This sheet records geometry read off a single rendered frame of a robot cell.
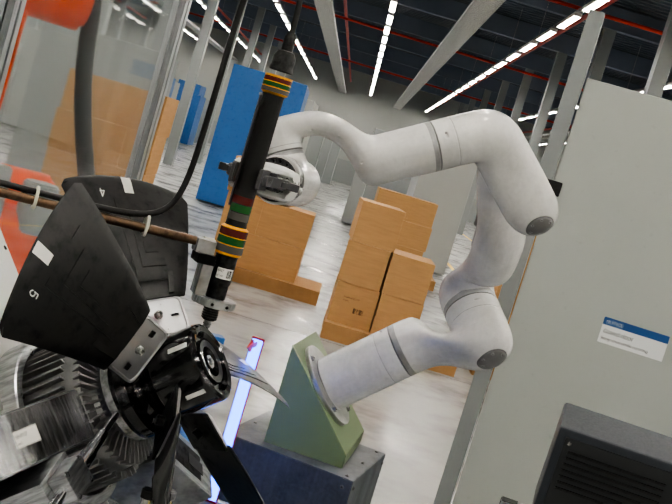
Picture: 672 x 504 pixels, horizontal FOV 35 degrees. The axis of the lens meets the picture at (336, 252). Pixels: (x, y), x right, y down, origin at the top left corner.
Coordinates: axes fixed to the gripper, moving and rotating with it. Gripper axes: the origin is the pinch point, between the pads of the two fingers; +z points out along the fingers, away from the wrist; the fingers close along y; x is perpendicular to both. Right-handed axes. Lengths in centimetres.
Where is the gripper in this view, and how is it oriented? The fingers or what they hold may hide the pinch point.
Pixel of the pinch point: (249, 175)
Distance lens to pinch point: 165.6
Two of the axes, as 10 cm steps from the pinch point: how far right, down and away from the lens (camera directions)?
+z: -2.1, 0.3, -9.8
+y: -9.4, -3.0, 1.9
